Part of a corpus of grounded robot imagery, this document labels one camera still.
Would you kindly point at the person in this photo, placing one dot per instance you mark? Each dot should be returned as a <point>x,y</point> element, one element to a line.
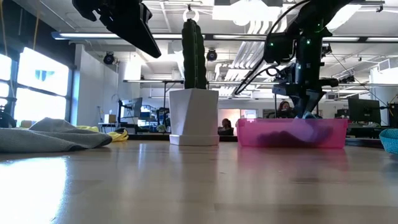
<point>225,126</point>
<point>284,109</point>

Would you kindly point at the grey microfiber towel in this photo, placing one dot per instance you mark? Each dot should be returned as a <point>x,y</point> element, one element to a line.
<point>46,140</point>

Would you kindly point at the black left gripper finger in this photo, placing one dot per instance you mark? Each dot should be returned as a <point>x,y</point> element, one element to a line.
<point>136,31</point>
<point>85,8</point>

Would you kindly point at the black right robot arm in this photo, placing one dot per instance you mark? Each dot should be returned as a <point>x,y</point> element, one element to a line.
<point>308,49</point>

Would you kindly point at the yellow microfiber towel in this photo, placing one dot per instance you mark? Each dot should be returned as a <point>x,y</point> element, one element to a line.
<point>118,136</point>

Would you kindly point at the black ceiling camera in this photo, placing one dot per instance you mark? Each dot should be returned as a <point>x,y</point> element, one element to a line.
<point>109,58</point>
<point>347,79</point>
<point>211,55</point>

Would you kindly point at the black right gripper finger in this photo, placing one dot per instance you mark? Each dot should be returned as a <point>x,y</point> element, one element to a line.
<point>312,102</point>
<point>302,105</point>

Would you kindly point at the pink plastic bin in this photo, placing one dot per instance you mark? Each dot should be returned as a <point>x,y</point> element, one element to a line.
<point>248,130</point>

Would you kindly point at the black computer monitor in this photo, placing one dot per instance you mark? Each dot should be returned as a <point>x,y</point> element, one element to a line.
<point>363,112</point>
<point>136,107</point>

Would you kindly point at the black metal workstation frame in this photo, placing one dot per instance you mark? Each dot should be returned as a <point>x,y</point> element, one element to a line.
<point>149,81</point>

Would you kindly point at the white faceted plant pot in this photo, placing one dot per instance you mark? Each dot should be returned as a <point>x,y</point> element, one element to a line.
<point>194,115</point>

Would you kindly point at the black aluminium table frame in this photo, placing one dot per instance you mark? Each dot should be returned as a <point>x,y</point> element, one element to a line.
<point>149,137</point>

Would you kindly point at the green cactus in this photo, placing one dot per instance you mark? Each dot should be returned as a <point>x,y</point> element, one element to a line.
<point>194,56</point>

